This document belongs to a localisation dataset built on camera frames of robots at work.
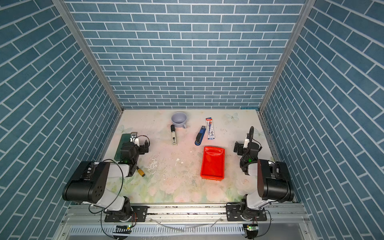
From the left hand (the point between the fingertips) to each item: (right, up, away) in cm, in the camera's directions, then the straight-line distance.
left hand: (138, 139), depth 93 cm
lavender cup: (+23, +13, +18) cm, 32 cm away
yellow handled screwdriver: (+4, -18, -7) cm, 20 cm away
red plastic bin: (+47, -14, -5) cm, 49 cm away
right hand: (+67, -1, +1) cm, 67 cm away
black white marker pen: (+20, +5, +8) cm, 23 cm away
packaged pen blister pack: (+46, +6, +15) cm, 49 cm away
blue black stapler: (+39, +2, +6) cm, 40 cm away
